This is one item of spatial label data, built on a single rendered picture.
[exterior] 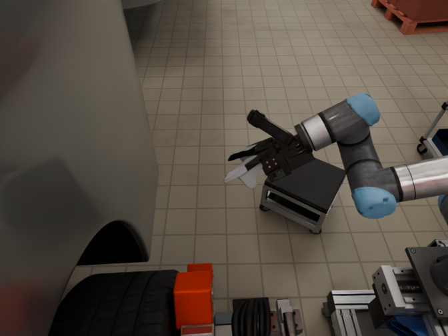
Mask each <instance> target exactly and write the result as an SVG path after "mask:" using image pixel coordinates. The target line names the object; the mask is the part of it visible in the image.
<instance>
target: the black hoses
mask: <svg viewBox="0 0 448 336"><path fill-rule="evenodd" d="M258 312H259V318H258ZM231 330H232V336H270V334H271V311H270V306H269V298H268V297H260V298H248V299H233V314H232V318H231Z"/></svg>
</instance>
